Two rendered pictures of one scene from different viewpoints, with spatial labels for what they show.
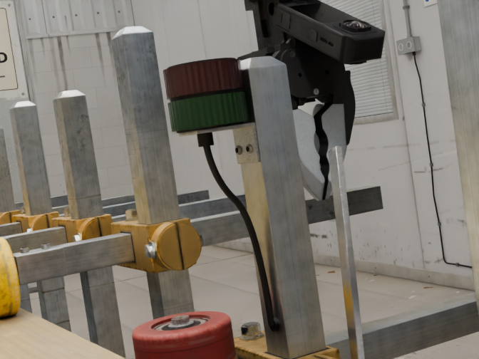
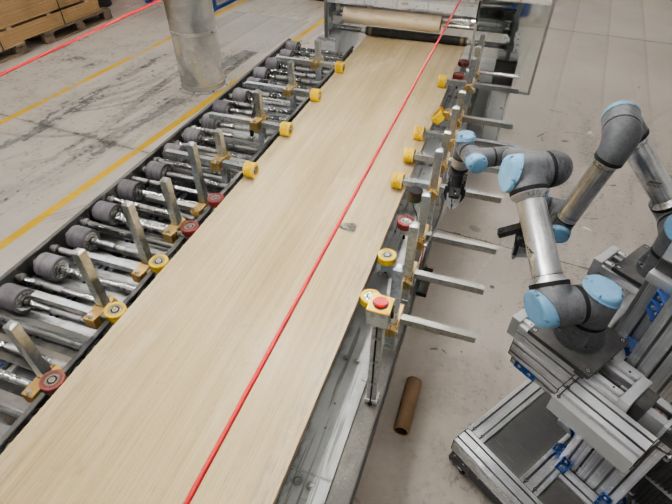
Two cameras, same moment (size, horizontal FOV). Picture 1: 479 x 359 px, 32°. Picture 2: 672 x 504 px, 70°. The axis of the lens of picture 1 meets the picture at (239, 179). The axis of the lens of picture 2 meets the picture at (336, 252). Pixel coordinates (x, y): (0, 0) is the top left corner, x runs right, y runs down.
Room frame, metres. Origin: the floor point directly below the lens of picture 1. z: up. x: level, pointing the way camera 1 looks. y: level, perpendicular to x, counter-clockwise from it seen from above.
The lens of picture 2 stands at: (-0.74, -0.98, 2.29)
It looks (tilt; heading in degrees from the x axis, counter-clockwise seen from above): 42 degrees down; 47
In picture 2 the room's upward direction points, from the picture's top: straight up
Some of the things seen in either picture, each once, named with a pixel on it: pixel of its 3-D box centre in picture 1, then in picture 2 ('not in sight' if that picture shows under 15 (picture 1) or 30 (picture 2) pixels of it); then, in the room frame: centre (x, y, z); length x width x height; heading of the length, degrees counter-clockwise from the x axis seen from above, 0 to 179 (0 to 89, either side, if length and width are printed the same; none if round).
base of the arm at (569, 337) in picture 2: not in sight; (583, 325); (0.49, -0.80, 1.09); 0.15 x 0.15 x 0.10
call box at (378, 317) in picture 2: not in sight; (379, 312); (0.00, -0.38, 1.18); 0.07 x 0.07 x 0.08; 28
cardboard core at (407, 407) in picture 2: not in sight; (408, 405); (0.41, -0.28, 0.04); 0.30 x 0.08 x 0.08; 28
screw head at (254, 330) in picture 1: (251, 330); not in sight; (0.74, 0.01, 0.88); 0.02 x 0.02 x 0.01
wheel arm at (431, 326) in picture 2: not in sight; (418, 323); (0.31, -0.32, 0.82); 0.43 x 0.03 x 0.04; 118
